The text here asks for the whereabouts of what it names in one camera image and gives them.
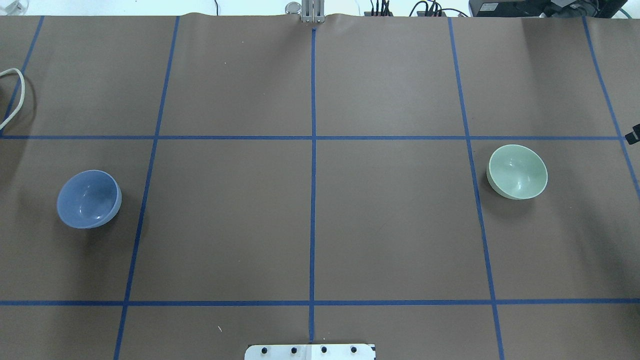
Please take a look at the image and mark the blue bowl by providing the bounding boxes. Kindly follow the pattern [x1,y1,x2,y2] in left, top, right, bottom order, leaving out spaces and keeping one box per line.
[56,170,122,229]

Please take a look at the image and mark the green bowl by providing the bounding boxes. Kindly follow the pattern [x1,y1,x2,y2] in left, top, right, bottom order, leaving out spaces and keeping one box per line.
[486,144,549,201]

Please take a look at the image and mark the aluminium frame post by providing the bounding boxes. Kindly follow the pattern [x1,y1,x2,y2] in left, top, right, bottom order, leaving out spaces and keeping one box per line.
[300,0,325,23]

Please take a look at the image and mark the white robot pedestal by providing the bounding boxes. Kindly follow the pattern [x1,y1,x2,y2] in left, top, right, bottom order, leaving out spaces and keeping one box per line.
[244,343,377,360]

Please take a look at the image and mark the white toaster power cord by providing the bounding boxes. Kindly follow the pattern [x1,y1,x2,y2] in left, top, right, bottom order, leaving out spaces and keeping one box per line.
[0,68,26,132]

